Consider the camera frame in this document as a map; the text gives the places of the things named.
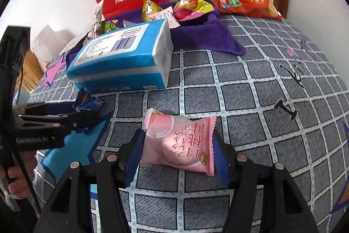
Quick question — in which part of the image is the orange chips bag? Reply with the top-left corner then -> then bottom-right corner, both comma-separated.
212,0 -> 284,21

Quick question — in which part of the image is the white plastic bag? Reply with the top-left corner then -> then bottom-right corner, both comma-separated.
31,25 -> 75,64

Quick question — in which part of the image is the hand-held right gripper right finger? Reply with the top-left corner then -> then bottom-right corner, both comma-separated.
213,129 -> 319,233

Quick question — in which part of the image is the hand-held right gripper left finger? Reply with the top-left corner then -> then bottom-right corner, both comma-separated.
33,129 -> 146,233

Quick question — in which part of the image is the pink panda snack packet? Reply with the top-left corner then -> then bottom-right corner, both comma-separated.
89,0 -> 104,38

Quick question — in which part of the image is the small blue snack packet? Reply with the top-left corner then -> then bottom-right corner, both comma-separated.
73,88 -> 105,113

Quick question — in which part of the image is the yellow triangular snack packet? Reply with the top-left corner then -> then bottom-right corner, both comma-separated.
142,0 -> 163,22

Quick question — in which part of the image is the green snack packet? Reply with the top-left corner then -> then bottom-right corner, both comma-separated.
100,19 -> 120,36

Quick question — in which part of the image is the pink peach snack packet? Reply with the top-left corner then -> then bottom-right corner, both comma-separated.
140,108 -> 217,177

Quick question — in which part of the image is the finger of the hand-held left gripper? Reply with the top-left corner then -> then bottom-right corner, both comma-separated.
15,101 -> 82,117
16,111 -> 100,138

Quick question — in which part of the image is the person's left hand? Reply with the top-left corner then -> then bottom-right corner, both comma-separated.
0,152 -> 37,197

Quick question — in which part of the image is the pale pink labelled packet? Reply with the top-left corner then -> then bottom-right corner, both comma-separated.
149,7 -> 180,29

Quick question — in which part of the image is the blue tissue pack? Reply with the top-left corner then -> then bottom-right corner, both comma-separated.
66,19 -> 174,93

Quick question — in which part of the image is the grey checkered blanket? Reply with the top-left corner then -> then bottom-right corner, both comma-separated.
27,15 -> 349,233

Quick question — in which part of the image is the pink and yellow snack packet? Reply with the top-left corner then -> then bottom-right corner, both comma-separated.
172,0 -> 214,22

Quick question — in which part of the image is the purple towel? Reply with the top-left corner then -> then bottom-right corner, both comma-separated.
65,1 -> 246,64

